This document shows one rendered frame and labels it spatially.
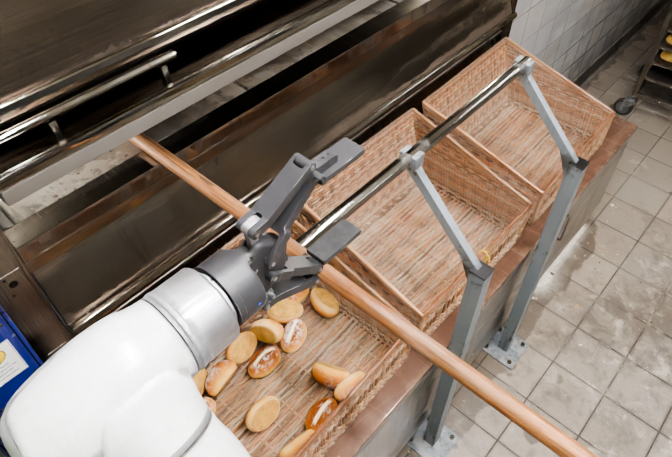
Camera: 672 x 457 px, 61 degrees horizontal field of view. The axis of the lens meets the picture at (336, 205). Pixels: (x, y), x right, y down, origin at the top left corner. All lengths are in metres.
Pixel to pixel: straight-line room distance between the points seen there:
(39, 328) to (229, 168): 0.53
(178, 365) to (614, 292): 2.30
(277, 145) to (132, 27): 0.56
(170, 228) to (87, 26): 0.52
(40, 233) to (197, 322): 0.68
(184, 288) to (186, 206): 0.82
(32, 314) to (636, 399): 1.98
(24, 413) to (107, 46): 0.66
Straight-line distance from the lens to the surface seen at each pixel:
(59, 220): 1.20
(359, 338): 1.62
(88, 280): 1.31
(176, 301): 0.55
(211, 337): 0.56
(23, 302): 1.27
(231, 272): 0.57
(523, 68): 1.57
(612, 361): 2.48
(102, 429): 0.53
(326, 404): 1.47
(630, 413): 2.40
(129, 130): 0.97
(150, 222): 1.33
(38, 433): 0.54
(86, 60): 1.04
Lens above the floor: 1.98
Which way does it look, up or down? 46 degrees down
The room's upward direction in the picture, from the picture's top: straight up
